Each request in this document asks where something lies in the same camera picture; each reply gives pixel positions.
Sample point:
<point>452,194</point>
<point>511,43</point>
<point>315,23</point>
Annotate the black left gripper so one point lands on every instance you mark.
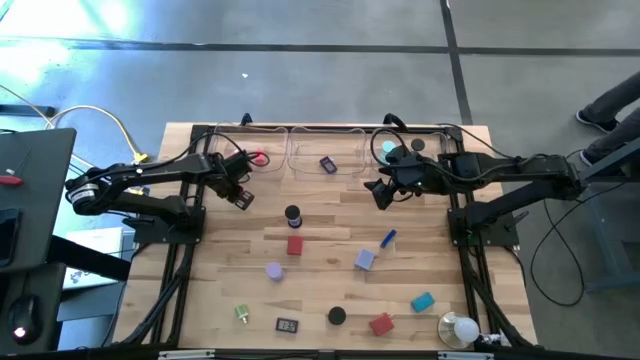
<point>227,172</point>

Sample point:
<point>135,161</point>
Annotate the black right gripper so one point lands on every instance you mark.
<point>412,175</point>

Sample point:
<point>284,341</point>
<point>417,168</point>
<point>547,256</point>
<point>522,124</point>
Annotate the teal sand hourglass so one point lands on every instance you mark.
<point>388,146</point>

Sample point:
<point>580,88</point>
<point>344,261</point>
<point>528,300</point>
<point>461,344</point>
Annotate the purple rectangular block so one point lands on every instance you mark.
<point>328,164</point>

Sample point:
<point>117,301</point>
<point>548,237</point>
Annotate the lavender cube charger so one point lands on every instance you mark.
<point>365,259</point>

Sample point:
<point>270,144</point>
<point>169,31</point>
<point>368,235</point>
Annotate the teal rectangular block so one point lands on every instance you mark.
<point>422,302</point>

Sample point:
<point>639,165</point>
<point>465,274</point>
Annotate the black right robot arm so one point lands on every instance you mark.
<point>500,167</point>

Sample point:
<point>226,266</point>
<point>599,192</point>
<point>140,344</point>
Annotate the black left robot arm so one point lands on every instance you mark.
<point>150,171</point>

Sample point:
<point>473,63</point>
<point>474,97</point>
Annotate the black hourglass blue sand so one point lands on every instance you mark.
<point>292,212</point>

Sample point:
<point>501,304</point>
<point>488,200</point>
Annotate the blue flat bar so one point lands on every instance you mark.
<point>388,238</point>

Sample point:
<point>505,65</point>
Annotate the red rectangular power block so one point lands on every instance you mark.
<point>295,245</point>

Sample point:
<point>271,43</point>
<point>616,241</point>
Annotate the lavender sand hourglass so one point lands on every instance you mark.
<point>274,270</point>

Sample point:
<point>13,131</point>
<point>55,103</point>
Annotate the black hourglass red sand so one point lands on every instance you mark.
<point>337,315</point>

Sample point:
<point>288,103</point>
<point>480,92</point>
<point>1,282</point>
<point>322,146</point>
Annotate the black digital clock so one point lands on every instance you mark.
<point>287,325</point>

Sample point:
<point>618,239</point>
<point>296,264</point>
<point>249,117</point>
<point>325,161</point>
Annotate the white paper sheet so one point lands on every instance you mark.
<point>95,242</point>

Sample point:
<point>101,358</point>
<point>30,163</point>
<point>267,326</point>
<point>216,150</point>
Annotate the black desk support bar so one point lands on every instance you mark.
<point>90,257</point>

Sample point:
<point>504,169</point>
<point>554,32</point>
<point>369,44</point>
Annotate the white light bulb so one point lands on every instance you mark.
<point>466,330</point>

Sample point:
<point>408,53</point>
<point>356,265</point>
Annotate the dark grey laptop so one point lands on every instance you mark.
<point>40,200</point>

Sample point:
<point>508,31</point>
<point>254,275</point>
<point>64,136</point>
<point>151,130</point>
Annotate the black flat floor bar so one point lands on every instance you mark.
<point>25,110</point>

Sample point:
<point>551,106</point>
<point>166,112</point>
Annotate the person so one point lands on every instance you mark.
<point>612,97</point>

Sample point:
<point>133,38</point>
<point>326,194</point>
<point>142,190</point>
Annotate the black phone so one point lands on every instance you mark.
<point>9,235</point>

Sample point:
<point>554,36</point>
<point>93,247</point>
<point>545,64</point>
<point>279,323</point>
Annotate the black computer mouse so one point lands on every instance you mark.
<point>25,315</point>

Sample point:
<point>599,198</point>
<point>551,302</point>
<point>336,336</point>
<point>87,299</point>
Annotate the green wall charger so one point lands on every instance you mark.
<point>241,312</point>

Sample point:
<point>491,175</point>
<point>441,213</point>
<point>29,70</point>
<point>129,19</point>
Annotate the red wall charger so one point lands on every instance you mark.
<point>381,325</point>

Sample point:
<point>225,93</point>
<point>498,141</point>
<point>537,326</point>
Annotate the white bracket strip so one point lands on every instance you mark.
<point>465,355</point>
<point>187,354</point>

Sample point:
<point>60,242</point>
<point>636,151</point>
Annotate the grey metal stool frame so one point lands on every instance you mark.
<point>607,162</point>

